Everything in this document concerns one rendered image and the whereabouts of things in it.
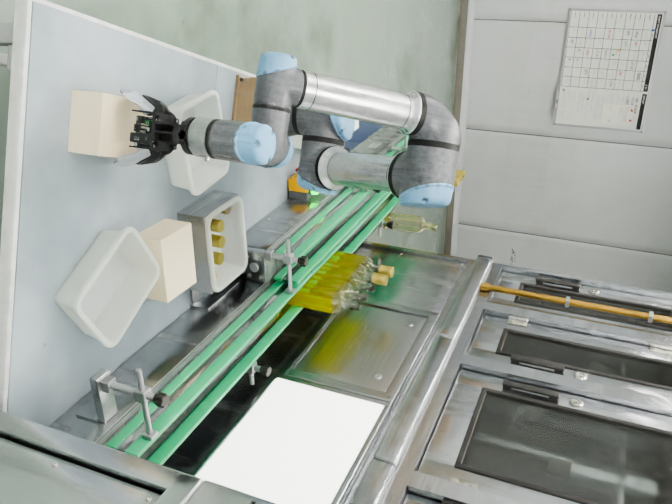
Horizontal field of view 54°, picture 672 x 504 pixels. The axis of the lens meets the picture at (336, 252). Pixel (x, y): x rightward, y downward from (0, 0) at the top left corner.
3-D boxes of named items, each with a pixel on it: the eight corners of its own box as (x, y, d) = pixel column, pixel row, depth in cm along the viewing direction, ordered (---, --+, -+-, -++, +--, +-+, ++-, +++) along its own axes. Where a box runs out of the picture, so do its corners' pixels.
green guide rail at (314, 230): (272, 257, 189) (297, 261, 186) (271, 254, 189) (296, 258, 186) (435, 112, 333) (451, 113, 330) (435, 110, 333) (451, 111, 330)
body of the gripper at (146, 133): (129, 107, 124) (182, 113, 120) (157, 112, 132) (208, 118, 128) (125, 148, 125) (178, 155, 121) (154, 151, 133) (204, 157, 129)
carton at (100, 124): (72, 89, 128) (102, 92, 125) (127, 100, 143) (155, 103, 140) (67, 151, 129) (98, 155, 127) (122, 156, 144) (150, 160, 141)
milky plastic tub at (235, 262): (187, 290, 175) (215, 296, 172) (177, 212, 166) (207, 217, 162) (222, 262, 190) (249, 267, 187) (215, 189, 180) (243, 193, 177)
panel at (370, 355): (185, 491, 147) (324, 540, 135) (183, 481, 146) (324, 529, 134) (341, 300, 221) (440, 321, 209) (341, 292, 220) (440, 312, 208)
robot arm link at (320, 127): (318, 96, 188) (361, 100, 183) (311, 143, 189) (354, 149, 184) (299, 88, 177) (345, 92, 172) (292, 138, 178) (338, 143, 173)
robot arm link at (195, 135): (228, 120, 126) (224, 163, 127) (208, 118, 128) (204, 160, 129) (206, 116, 119) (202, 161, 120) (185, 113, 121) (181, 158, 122)
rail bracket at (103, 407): (77, 422, 140) (165, 451, 132) (61, 357, 132) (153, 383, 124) (93, 408, 144) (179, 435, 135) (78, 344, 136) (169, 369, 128)
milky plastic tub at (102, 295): (38, 299, 130) (72, 308, 127) (99, 215, 142) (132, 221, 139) (80, 344, 144) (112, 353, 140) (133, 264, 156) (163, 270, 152)
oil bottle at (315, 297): (275, 302, 197) (340, 316, 189) (273, 285, 195) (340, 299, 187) (283, 293, 202) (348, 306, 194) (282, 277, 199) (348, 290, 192)
